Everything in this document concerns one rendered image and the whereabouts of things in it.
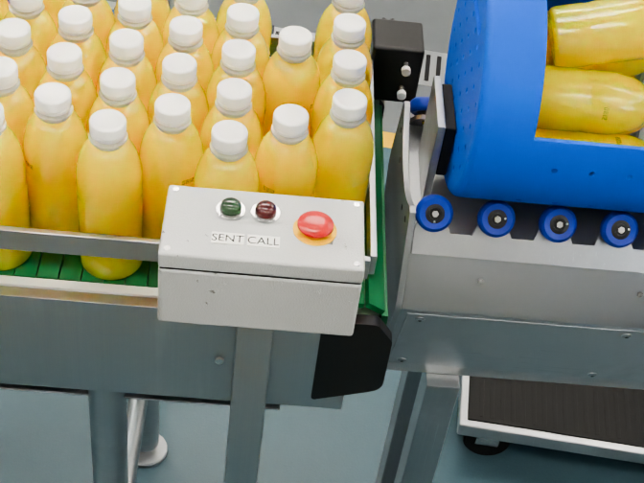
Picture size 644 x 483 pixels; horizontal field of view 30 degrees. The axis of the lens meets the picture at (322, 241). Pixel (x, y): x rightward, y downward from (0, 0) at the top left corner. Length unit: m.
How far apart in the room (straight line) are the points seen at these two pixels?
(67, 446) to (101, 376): 0.89
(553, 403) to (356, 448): 0.39
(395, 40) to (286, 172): 0.38
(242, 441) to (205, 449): 0.93
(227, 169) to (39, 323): 0.31
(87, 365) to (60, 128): 0.31
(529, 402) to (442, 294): 0.87
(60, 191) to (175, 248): 0.24
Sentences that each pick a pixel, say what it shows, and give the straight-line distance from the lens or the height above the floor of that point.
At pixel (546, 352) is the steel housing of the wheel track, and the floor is 0.73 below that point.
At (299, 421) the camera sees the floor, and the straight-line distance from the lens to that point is 2.41.
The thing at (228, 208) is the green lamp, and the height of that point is 1.11.
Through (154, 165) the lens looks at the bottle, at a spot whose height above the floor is 1.05.
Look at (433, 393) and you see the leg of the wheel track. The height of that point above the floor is 0.61.
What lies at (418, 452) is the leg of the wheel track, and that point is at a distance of 1.82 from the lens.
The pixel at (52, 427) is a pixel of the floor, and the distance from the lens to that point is 2.40.
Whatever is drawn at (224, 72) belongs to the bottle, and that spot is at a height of 1.08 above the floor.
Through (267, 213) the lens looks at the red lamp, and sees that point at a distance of 1.19.
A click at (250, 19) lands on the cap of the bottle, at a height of 1.11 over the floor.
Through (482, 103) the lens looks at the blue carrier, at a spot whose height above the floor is 1.15.
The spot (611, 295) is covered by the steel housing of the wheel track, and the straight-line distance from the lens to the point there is 1.53.
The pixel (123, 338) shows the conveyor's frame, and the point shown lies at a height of 0.84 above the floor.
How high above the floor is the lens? 1.93
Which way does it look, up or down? 45 degrees down
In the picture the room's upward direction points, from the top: 8 degrees clockwise
